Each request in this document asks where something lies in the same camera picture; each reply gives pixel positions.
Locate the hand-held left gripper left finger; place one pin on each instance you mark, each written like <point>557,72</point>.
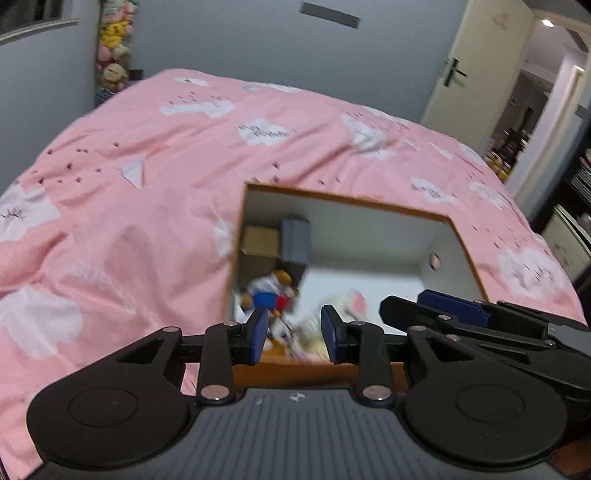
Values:
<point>258,337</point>

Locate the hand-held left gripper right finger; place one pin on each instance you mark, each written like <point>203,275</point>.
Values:
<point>331,334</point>

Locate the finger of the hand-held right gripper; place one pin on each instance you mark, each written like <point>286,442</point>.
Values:
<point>457,307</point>
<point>411,316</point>

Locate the white crochet bunny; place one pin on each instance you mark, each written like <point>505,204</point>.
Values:
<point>351,304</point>

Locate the brown plush bear toy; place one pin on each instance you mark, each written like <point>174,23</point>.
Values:
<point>270,293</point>

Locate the tan box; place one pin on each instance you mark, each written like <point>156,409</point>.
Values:
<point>258,242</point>

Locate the orange cardboard box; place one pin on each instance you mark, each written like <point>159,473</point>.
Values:
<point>369,230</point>

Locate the grey box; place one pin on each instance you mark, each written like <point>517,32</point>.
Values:
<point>295,242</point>

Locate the white storage bin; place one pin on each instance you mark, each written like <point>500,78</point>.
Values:
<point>568,244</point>

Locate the row of yellow jars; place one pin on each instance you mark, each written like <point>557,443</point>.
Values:
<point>498,164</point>

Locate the black shelf unit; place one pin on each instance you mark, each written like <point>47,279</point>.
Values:
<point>579,184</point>

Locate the pink printed duvet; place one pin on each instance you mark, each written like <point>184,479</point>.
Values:
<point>138,207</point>

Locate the cream door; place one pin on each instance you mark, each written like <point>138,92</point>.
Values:
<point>475,69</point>

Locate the hanging column of plush toys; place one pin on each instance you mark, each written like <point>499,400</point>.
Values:
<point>113,41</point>

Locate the window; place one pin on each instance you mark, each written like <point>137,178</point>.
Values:
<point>27,16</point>

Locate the black wall socket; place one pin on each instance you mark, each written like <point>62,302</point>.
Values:
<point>136,74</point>

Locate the grey wall switch panel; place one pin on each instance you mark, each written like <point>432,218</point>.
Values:
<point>330,14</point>

